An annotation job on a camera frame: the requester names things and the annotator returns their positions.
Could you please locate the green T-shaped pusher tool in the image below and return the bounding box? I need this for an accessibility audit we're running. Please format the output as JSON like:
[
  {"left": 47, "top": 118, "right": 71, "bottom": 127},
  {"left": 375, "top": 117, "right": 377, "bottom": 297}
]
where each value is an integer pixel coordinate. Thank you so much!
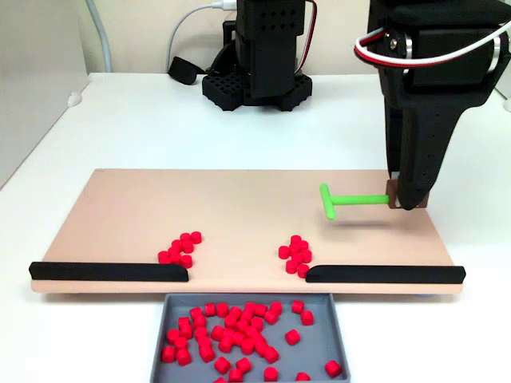
[{"left": 319, "top": 179, "right": 429, "bottom": 222}]

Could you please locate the beige rectangular board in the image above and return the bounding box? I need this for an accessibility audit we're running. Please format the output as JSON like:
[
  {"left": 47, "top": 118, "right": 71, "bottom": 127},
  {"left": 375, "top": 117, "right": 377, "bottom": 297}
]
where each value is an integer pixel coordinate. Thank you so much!
[{"left": 30, "top": 168, "right": 465, "bottom": 297}]

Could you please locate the grey rectangular tray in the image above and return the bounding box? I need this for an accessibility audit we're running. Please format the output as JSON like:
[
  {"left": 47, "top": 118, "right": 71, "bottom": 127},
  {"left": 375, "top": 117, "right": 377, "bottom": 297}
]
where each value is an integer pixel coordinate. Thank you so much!
[{"left": 149, "top": 293, "right": 352, "bottom": 383}]

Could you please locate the red white black servo wire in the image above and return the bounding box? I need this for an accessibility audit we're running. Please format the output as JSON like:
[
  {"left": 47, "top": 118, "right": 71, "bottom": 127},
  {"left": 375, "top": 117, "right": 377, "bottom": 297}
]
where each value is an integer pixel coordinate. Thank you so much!
[
  {"left": 295, "top": 0, "right": 319, "bottom": 76},
  {"left": 354, "top": 23, "right": 511, "bottom": 67}
]

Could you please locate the grey cable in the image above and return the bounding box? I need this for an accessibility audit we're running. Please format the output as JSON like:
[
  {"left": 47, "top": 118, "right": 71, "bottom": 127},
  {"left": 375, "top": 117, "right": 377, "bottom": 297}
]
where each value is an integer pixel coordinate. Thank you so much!
[{"left": 85, "top": 0, "right": 114, "bottom": 74}]

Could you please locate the black guide rail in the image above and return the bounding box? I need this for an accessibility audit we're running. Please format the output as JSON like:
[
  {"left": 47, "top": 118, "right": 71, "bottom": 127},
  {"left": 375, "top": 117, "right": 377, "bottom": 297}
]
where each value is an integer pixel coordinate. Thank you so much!
[
  {"left": 28, "top": 261, "right": 189, "bottom": 283},
  {"left": 305, "top": 264, "right": 467, "bottom": 285}
]

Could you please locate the white USB cable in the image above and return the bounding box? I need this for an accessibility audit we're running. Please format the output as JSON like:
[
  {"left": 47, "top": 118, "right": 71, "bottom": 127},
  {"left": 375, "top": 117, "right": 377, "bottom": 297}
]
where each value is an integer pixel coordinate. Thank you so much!
[{"left": 165, "top": 0, "right": 237, "bottom": 75}]

